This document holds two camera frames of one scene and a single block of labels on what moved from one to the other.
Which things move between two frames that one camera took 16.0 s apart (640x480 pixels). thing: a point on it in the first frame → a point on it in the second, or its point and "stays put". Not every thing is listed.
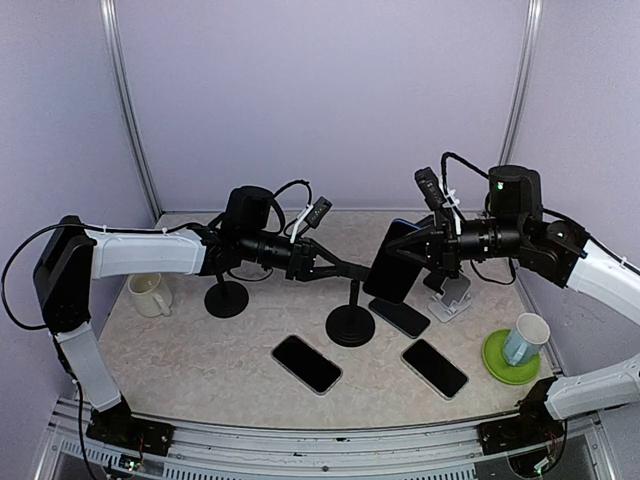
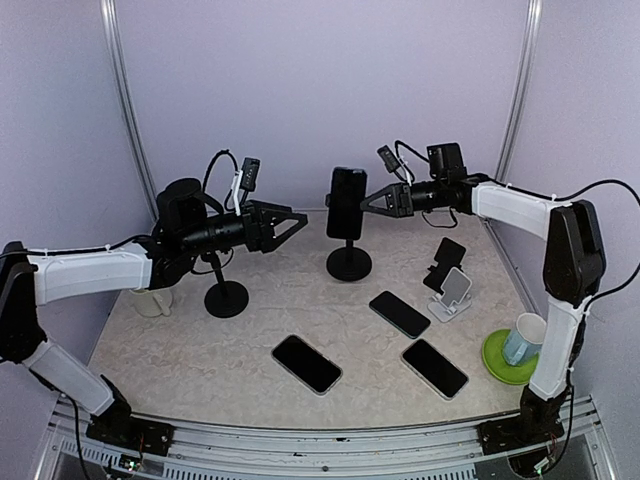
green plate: x=494 y=358 stays put
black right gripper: x=434 y=252 → x=400 y=197
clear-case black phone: x=307 y=364 stays put
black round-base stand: x=226 y=299 stays put
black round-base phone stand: x=350 y=325 → x=349 y=263
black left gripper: x=302 y=259 → x=258 y=216
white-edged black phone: x=435 y=369 stays put
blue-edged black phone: x=393 y=273 → x=347 y=192
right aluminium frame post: x=523 y=78 stays put
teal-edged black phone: x=401 y=316 stays put
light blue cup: x=526 y=339 stays put
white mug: x=153 y=297 stays put
